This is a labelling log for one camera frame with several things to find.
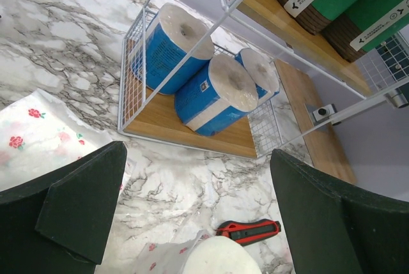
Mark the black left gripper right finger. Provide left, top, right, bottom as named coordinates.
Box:
left=270, top=149, right=408, bottom=273

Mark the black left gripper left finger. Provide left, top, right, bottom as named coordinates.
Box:
left=1, top=141, right=127, bottom=273

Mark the pink dotted roll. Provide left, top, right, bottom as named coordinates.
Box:
left=0, top=88, right=132, bottom=194
left=95, top=231, right=266, bottom=274

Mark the blue paper roll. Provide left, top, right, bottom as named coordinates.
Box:
left=234, top=48, right=280, bottom=105

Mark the white wire wooden shelf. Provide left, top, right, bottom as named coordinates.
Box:
left=117, top=0, right=409, bottom=160

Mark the green roll front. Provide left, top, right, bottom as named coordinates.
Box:
left=321, top=0, right=408, bottom=63

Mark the wooden board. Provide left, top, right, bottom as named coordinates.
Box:
left=274, top=59, right=357, bottom=185

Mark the red black utility knife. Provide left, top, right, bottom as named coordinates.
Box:
left=215, top=219, right=282, bottom=247

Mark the dark green metal box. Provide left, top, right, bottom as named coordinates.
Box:
left=376, top=32, right=408, bottom=81

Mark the silver metal bracket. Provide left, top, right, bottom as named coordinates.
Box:
left=305, top=103, right=341, bottom=133

